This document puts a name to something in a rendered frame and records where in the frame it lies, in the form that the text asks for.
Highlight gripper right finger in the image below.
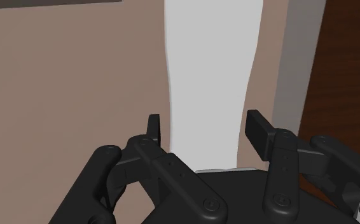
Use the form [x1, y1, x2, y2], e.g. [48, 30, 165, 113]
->
[244, 109, 360, 224]

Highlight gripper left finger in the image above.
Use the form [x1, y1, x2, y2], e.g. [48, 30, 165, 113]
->
[48, 113, 229, 224]

